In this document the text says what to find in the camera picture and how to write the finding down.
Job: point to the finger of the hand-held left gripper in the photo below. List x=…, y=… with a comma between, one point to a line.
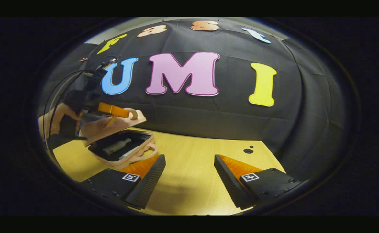
x=115, y=110

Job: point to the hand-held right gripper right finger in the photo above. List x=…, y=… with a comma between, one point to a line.
x=226, y=186

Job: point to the small white tube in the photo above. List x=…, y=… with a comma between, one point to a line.
x=129, y=152

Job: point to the white pump bottle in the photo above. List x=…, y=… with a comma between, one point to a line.
x=116, y=146

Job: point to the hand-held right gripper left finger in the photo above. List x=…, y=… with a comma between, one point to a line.
x=149, y=184

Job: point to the pink suitcase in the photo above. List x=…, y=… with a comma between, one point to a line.
x=111, y=127

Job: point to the black backdrop cloth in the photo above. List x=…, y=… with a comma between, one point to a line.
x=228, y=123

